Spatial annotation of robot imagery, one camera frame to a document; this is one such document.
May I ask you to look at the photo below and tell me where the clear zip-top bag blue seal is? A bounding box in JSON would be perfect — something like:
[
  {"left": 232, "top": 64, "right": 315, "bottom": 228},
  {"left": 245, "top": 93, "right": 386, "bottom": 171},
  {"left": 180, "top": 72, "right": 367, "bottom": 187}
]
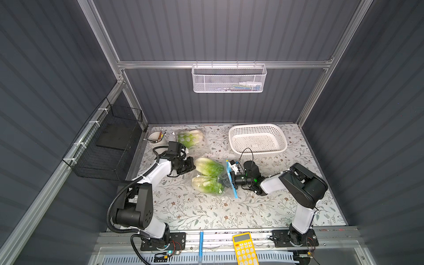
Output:
[{"left": 191, "top": 160, "right": 240, "bottom": 199}]

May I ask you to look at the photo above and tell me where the chinese cabbage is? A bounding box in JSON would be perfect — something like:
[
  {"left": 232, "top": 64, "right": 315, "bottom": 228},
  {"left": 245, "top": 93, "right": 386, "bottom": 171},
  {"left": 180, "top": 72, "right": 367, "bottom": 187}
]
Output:
[
  {"left": 177, "top": 129, "right": 204, "bottom": 149},
  {"left": 191, "top": 176, "right": 224, "bottom": 195},
  {"left": 194, "top": 157, "right": 225, "bottom": 177}
]

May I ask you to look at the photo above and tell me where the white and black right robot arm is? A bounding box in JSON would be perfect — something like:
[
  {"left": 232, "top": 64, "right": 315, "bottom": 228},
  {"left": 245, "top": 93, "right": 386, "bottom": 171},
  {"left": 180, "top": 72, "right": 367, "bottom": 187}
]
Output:
[{"left": 225, "top": 160, "right": 328, "bottom": 248}]

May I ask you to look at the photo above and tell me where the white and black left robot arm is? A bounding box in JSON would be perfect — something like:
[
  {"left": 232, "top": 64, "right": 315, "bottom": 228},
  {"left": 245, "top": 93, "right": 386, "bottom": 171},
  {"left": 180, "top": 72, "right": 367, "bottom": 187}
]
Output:
[{"left": 106, "top": 141, "right": 195, "bottom": 248}]

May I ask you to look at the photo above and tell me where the clear zip-top bag pink seal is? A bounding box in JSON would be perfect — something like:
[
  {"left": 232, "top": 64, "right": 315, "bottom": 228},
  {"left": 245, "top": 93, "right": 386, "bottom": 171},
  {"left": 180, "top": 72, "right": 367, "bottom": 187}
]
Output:
[{"left": 175, "top": 129, "right": 210, "bottom": 157}]

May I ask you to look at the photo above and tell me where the chinese cabbage in pink bag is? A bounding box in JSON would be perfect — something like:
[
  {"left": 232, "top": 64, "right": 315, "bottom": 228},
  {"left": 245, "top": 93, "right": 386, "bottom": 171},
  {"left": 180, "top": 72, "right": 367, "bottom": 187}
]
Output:
[{"left": 177, "top": 129, "right": 204, "bottom": 149}]

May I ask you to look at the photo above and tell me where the white cup pen holder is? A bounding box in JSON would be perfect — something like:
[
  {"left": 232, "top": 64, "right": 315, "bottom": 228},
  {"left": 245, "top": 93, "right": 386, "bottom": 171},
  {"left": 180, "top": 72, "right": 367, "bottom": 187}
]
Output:
[{"left": 144, "top": 128, "right": 168, "bottom": 155}]

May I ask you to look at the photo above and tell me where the white perforated plastic basket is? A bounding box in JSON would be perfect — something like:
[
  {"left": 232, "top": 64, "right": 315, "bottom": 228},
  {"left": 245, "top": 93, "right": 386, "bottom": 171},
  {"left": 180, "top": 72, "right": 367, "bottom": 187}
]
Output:
[{"left": 229, "top": 124, "right": 288, "bottom": 156}]

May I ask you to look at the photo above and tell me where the blue pen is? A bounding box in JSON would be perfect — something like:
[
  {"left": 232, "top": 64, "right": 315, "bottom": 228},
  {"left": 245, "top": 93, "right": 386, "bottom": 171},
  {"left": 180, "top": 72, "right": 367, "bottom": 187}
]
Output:
[{"left": 198, "top": 230, "right": 204, "bottom": 265}]

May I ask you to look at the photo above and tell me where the yellow calculator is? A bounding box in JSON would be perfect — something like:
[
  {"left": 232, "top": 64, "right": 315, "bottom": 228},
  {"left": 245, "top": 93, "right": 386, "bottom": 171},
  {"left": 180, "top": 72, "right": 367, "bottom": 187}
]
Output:
[{"left": 232, "top": 233, "right": 259, "bottom": 265}]

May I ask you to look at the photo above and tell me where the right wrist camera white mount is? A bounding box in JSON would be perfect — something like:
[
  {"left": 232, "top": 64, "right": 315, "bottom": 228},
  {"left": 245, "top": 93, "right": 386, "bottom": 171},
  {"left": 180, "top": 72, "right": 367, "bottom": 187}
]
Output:
[{"left": 229, "top": 160, "right": 241, "bottom": 175}]

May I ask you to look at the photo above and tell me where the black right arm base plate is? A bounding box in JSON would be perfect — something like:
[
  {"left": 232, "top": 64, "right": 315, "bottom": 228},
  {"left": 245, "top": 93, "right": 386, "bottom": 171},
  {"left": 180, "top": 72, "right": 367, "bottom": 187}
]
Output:
[{"left": 269, "top": 229, "right": 319, "bottom": 247}]

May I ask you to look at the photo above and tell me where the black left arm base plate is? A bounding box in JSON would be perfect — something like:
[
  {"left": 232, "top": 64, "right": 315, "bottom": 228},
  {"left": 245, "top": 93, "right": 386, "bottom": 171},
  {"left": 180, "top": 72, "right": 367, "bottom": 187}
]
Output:
[{"left": 140, "top": 233, "right": 187, "bottom": 251}]

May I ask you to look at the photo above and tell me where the black wire mesh basket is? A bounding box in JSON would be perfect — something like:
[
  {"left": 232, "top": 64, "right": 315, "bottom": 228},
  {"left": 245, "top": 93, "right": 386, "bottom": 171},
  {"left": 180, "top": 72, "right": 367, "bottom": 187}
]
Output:
[{"left": 62, "top": 101, "right": 143, "bottom": 181}]

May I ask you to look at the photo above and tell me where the white wire wall basket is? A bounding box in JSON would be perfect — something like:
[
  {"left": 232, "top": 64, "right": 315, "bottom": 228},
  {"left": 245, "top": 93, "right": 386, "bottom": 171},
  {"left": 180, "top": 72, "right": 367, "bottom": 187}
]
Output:
[{"left": 191, "top": 64, "right": 267, "bottom": 93}]

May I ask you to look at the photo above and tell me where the white slotted cable duct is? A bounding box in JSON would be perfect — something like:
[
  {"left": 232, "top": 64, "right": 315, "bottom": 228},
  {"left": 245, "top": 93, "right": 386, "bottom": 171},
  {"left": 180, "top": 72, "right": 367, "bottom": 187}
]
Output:
[{"left": 100, "top": 251, "right": 300, "bottom": 265}]

